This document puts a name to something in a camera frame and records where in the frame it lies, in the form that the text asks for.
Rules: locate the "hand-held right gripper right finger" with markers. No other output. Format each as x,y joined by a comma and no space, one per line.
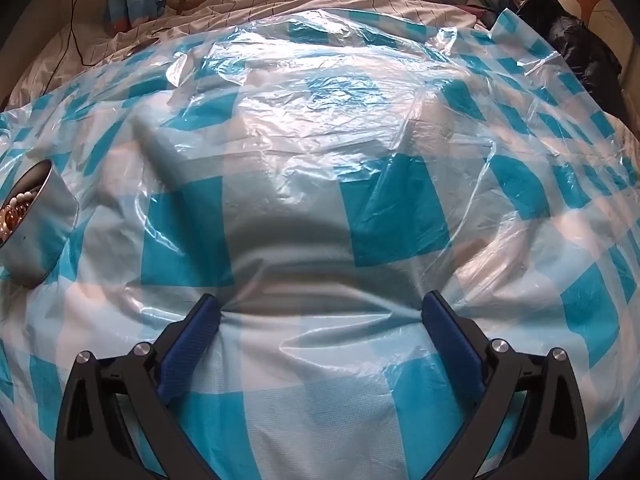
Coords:
450,340

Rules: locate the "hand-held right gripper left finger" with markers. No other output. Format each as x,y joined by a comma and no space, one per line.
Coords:
192,340

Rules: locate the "blue checkered plastic sheet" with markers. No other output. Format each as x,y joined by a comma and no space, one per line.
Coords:
300,185

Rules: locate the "round metal tin lid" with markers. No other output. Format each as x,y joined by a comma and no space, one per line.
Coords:
142,47

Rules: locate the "black plastic bag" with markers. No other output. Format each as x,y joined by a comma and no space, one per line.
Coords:
575,45

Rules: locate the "round metal tin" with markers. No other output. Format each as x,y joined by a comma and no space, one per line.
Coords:
45,240

